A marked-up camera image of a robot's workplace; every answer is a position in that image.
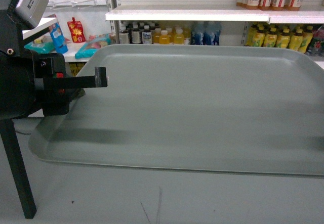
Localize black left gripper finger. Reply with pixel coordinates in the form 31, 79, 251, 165
43, 67, 108, 89

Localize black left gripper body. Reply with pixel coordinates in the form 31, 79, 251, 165
34, 53, 85, 116

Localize grey rectangular serving tray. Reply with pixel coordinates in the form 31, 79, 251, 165
28, 44, 323, 178

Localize teal snack bag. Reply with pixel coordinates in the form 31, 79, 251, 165
75, 34, 111, 59

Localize dark tea bottle left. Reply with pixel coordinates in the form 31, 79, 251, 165
118, 24, 130, 44

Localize dark tea bottle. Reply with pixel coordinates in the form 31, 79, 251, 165
131, 22, 142, 44
118, 24, 130, 44
142, 25, 153, 44

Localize black table leg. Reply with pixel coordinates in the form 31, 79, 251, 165
1, 119, 37, 219

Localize dark tea bottle middle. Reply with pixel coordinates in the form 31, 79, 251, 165
131, 22, 142, 44

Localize red snack pouch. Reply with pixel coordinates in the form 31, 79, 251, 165
67, 17, 86, 43

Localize dark tea bottle right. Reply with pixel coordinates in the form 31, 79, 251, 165
142, 25, 153, 44

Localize yellow juice bottle back left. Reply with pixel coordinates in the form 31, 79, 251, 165
152, 28, 161, 44

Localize yellow juice bottle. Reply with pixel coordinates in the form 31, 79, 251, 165
174, 28, 184, 44
152, 28, 161, 44
159, 30, 170, 44

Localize yellow juice bottle front left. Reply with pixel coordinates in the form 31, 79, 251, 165
159, 30, 170, 44

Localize white upper shelf board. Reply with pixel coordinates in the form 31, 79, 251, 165
113, 4, 323, 24

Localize yellow juice bottle front right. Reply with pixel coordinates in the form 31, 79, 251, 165
174, 28, 184, 44

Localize white slotted shelf upright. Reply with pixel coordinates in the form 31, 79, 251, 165
105, 0, 119, 44

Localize blue drink bottle left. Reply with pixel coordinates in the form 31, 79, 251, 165
192, 21, 205, 45

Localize blue drink bottle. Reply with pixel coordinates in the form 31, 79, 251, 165
192, 21, 205, 45
204, 21, 222, 46

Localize blue drink bottle right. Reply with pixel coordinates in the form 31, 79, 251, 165
204, 21, 222, 46

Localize yellow lemon tea bottles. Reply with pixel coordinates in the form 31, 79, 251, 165
245, 22, 314, 54

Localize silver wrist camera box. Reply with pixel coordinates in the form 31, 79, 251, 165
13, 0, 49, 29

